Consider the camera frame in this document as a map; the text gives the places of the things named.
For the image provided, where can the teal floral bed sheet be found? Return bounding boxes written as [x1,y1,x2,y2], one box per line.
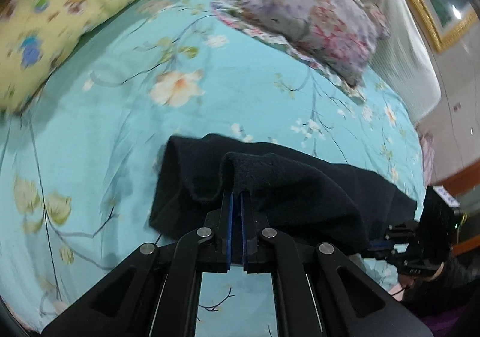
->
[0,0,426,337]

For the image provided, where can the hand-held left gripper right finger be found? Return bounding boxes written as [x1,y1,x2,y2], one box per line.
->
[240,192,433,337]

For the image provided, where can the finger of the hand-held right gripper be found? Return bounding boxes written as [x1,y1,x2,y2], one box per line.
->
[384,220,421,245]
[365,241,413,267]

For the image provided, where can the person's right forearm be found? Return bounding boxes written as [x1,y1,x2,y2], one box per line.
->
[407,252,479,321]

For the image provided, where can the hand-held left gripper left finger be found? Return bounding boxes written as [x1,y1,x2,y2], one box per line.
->
[41,190,236,337]

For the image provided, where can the white padded headboard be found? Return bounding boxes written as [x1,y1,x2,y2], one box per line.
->
[199,0,442,125]

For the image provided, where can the person's right hand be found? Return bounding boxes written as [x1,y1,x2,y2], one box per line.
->
[390,264,447,302]

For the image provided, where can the yellow cartoon print pillow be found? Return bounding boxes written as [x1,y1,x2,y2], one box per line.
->
[0,0,218,115]

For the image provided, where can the purple floral pillow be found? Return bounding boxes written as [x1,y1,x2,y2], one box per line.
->
[210,0,391,88]

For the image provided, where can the pink cloth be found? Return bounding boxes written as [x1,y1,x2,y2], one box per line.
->
[418,129,436,188]

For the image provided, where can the black pants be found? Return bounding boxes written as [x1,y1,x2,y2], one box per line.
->
[149,133,422,259]

